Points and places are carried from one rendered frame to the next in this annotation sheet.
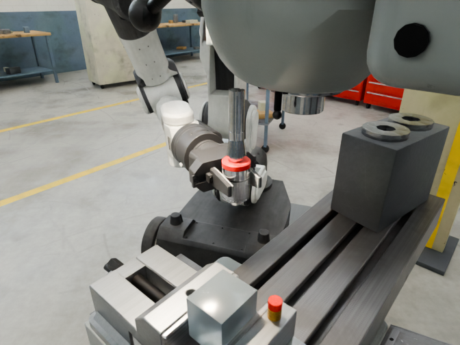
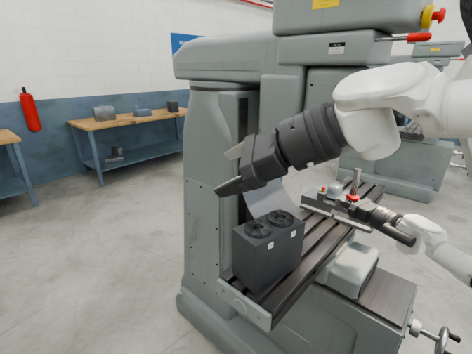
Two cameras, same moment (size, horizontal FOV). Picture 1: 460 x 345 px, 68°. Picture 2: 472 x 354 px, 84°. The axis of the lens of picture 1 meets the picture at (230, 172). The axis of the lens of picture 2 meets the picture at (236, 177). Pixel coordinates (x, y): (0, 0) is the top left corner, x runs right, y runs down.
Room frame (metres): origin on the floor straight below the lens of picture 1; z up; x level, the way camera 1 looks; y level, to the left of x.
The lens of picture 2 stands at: (1.42, -0.45, 1.63)
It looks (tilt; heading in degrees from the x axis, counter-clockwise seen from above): 23 degrees down; 181
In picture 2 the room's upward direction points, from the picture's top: straight up
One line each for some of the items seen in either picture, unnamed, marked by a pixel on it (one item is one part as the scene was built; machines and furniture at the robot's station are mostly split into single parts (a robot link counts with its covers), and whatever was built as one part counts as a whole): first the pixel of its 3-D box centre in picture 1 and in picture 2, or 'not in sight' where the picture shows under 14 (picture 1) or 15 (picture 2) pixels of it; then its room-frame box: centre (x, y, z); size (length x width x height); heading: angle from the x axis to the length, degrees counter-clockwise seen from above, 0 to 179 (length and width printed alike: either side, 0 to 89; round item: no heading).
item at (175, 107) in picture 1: (177, 124); (422, 236); (0.73, 0.12, 1.14); 0.13 x 0.07 x 0.09; 16
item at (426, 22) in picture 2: not in sight; (428, 16); (0.53, 0.09, 1.76); 0.06 x 0.02 x 0.06; 139
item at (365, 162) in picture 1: (388, 165); (267, 246); (0.68, -0.35, 1.06); 0.22 x 0.12 x 0.20; 127
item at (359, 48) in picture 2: not in sight; (333, 50); (0.35, -0.11, 1.68); 0.34 x 0.24 x 0.10; 49
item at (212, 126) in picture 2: not in sight; (225, 211); (-0.03, -0.55, 0.78); 0.50 x 0.46 x 1.56; 49
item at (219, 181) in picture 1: (219, 183); not in sight; (0.48, 0.02, 1.13); 0.06 x 0.02 x 0.03; 31
